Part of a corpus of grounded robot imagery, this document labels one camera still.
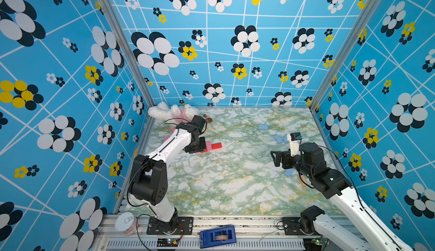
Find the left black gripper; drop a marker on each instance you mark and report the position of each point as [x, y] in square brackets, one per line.
[203, 148]

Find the light blue block near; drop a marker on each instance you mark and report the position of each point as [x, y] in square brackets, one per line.
[289, 172]

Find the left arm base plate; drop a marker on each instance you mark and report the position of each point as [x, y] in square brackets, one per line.
[179, 226]

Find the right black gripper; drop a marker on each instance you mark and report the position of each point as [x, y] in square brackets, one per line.
[286, 156]

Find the white pink plush toy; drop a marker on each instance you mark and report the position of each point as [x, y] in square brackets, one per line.
[173, 114]

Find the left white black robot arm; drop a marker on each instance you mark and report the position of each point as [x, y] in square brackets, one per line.
[149, 179]

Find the right circuit board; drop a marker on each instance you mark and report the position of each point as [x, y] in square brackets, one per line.
[312, 242]

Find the light blue block left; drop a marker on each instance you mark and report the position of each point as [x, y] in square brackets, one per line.
[278, 139]

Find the pink block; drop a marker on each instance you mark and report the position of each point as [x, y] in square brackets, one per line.
[208, 146]
[166, 138]

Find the blue box device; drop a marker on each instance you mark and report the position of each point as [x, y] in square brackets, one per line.
[217, 237]

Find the circuit board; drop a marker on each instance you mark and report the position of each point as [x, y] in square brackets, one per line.
[312, 242]
[165, 242]

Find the aluminium front rail frame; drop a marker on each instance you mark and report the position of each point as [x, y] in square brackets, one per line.
[253, 234]

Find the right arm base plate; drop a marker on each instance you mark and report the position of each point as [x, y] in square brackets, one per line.
[293, 227]

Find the small brown white plush dog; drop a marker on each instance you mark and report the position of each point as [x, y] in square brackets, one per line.
[208, 119]

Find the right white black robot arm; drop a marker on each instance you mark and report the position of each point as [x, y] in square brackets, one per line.
[307, 159]

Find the left circuit board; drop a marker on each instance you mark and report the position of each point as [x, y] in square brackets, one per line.
[165, 242]

